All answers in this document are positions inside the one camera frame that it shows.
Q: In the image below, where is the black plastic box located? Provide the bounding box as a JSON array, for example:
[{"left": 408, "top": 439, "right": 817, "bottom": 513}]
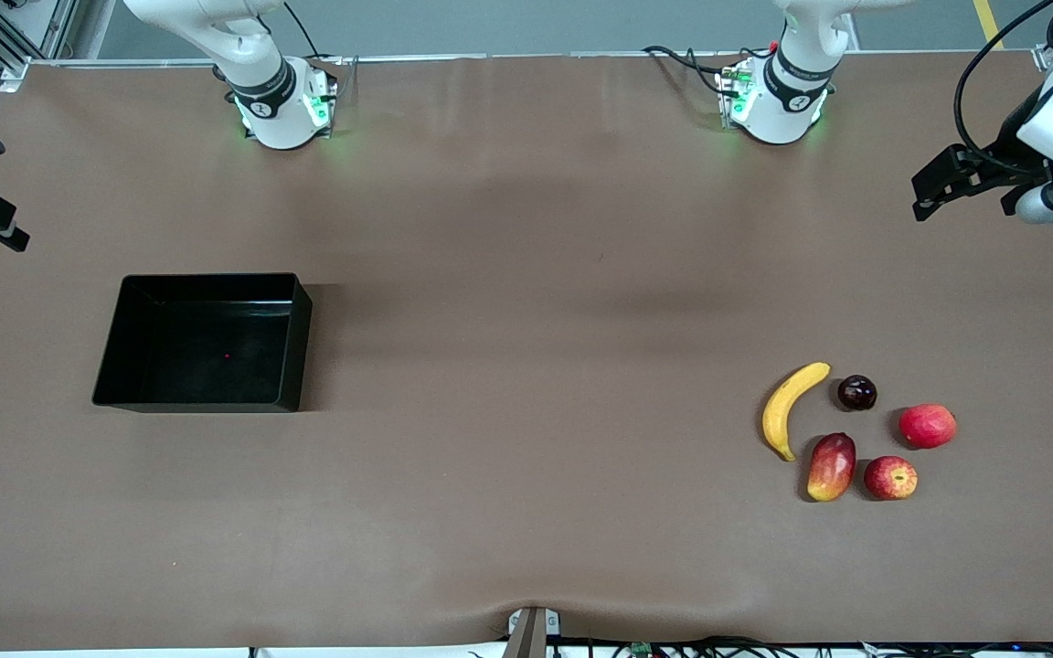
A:
[{"left": 91, "top": 272, "right": 314, "bottom": 414}]

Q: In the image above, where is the yellow banana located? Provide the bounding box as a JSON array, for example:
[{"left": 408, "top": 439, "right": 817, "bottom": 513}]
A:
[{"left": 761, "top": 362, "right": 832, "bottom": 462}]

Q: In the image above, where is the red yellow apple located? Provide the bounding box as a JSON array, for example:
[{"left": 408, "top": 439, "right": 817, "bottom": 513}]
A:
[{"left": 864, "top": 455, "right": 919, "bottom": 501}]

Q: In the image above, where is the dark purple plum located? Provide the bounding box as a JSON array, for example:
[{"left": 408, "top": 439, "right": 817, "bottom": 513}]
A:
[{"left": 836, "top": 375, "right": 878, "bottom": 412}]

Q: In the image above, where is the red peach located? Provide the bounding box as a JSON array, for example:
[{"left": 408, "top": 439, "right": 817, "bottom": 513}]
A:
[{"left": 899, "top": 404, "right": 958, "bottom": 450}]

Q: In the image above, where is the red yellow mango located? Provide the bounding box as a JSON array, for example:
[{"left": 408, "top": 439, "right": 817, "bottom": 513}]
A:
[{"left": 806, "top": 432, "right": 857, "bottom": 503}]

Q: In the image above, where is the black base cable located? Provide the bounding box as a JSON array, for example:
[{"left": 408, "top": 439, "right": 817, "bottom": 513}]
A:
[
  {"left": 642, "top": 44, "right": 738, "bottom": 97},
  {"left": 283, "top": 0, "right": 323, "bottom": 61}
]

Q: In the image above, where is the grey camera mount clamp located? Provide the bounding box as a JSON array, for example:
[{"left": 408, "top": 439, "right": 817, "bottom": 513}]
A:
[{"left": 502, "top": 606, "right": 564, "bottom": 658}]

